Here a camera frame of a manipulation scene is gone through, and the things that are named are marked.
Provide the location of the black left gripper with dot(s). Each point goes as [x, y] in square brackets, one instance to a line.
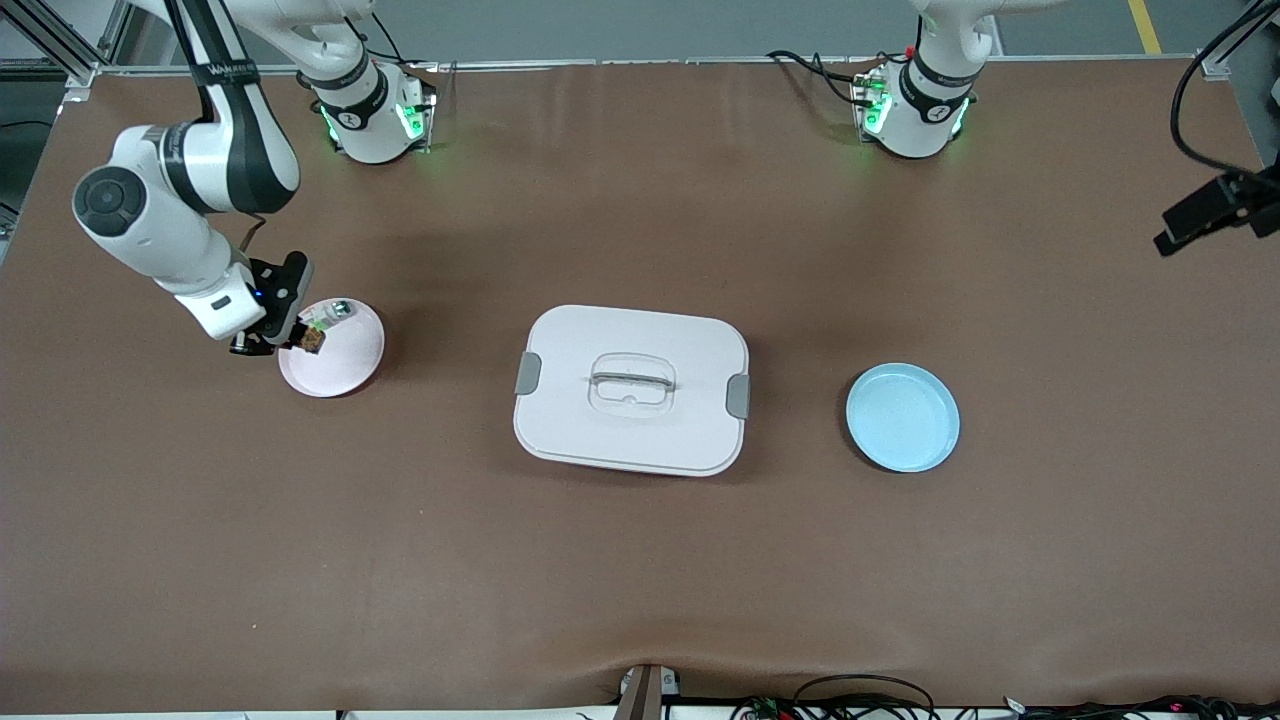
[1232, 197]

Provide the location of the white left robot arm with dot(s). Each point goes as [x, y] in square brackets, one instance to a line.
[925, 125]

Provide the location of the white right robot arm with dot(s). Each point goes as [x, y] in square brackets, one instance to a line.
[160, 215]

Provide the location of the pink round plate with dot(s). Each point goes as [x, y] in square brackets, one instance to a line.
[345, 372]

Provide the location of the grey box latch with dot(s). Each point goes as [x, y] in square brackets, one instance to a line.
[738, 396]
[528, 373]

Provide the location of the blue round plate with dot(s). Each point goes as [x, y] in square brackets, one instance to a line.
[903, 418]

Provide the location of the white lidded storage box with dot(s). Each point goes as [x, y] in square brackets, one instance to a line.
[630, 440]

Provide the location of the green switch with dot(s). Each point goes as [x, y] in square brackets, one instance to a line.
[335, 312]

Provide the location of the aluminium frame post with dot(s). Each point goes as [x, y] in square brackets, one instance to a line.
[80, 72]
[1215, 65]

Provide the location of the clear table edge rail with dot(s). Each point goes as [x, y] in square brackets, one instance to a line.
[650, 62]

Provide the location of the metal table edge bracket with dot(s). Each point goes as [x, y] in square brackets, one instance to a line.
[645, 695]

